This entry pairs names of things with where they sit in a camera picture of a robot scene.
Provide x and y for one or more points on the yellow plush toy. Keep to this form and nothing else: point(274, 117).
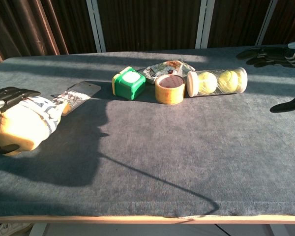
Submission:
point(19, 125)

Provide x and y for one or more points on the white shoe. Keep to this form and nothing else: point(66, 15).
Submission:
point(11, 229)

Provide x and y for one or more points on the clear tube with white cap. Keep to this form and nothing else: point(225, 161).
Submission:
point(220, 82)

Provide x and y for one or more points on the blister card of hooks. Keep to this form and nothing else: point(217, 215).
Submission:
point(84, 89)

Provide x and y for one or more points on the white frame post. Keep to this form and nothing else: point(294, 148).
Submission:
point(96, 24)
point(266, 23)
point(204, 23)

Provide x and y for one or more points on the yellow tape roll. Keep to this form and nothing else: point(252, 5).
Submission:
point(169, 94)

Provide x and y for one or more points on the printed snack bag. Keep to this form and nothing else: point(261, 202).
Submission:
point(166, 67)

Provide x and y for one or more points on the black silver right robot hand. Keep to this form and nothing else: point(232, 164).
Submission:
point(268, 57)

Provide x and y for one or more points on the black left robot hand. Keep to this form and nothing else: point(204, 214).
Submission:
point(12, 94)

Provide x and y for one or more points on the green cube box white lid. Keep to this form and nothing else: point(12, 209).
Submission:
point(127, 86)

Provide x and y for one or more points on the yellow tennis ball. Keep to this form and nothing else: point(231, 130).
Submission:
point(228, 81)
point(207, 83)

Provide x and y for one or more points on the brown curtain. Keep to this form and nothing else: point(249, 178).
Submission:
point(150, 24)

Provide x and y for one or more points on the grey table cloth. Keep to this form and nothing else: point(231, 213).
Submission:
point(162, 152)

